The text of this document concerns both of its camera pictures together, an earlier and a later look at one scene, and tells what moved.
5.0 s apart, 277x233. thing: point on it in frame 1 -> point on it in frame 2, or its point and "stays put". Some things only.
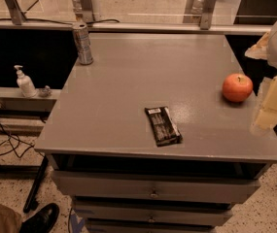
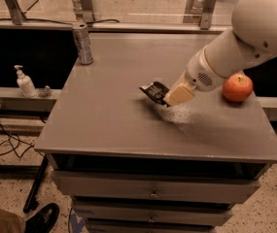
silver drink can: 83,42 stays put
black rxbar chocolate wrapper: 163,128 -> 156,91
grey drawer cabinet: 104,154 stays put
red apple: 237,87 stays put
